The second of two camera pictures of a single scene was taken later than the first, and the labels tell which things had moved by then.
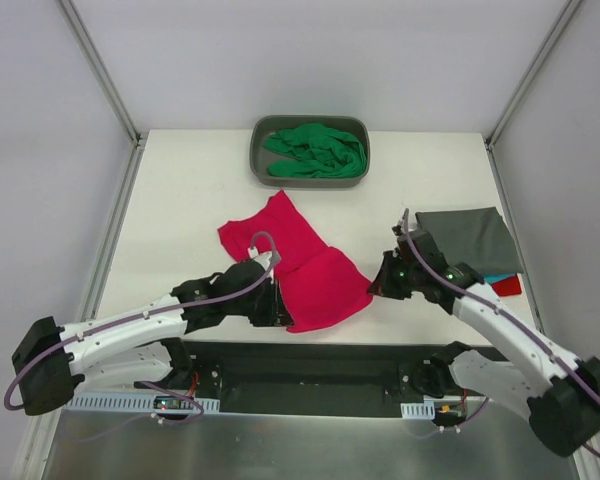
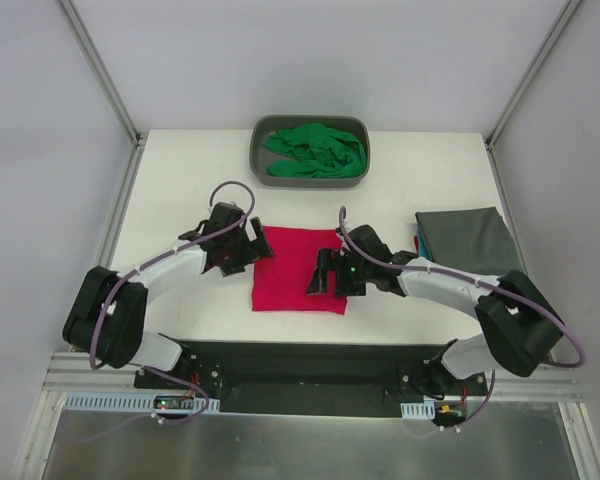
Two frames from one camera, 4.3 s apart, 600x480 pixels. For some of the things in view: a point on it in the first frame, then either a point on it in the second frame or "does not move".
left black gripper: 275,305 -> 245,249
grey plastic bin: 309,151 does not move
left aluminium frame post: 102,71 does not move
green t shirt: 321,152 does not move
